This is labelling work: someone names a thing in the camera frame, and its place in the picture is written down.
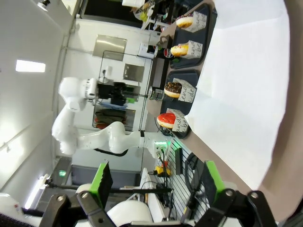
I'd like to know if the white cardboard box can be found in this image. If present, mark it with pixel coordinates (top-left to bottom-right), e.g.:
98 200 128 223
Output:
138 42 155 59

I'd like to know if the large white sheet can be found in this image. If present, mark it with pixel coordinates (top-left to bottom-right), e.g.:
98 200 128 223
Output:
184 0 291 190

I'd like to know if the black metal frame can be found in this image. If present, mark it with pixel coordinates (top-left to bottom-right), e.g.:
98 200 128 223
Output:
93 51 153 133

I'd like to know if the cluttered shelf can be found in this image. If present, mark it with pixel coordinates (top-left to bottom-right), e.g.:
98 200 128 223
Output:
122 0 177 32

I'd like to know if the yellow sprinkled donut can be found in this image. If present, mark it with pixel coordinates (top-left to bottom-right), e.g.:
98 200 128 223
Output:
170 44 189 57

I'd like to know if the rectangular ceiling light panel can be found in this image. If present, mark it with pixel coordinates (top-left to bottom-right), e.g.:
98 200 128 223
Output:
15 60 46 73

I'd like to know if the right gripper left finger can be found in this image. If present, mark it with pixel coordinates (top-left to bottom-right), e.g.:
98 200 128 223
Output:
40 162 114 227

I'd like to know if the red glazed donut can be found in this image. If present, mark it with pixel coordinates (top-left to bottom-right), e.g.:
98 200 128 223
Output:
157 113 176 129

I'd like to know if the black tripod rod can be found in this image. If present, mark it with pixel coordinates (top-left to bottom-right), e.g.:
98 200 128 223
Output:
46 178 173 195

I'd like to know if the black coiled cable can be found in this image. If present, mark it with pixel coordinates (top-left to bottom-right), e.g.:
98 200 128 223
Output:
184 153 201 190

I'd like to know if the yellow emergency stop button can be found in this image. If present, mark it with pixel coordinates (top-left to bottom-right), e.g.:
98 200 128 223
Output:
154 161 171 177

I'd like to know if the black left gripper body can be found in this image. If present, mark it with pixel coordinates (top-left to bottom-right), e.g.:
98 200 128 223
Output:
97 82 127 106

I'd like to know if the large steel wall panel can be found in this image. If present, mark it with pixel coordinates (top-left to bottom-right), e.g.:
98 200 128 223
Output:
92 34 127 61

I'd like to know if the long ceiling light strip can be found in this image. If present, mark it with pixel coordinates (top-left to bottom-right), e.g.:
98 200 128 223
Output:
23 174 49 210

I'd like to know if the chocolate nut donut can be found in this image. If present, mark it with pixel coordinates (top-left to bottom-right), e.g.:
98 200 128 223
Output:
164 82 183 98

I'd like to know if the small steel wall panel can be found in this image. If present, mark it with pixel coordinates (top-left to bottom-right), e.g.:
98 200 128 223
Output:
122 63 145 83

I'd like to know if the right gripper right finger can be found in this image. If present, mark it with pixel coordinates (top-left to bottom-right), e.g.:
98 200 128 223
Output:
196 160 277 227

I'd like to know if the black Pepsi can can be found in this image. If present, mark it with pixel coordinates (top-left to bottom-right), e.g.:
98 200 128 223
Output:
153 46 175 60
148 86 165 101

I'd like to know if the white printed paper donut sleeve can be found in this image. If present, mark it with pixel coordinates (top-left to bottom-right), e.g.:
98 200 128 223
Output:
174 78 197 104
167 108 189 133
187 10 207 33
182 40 203 60

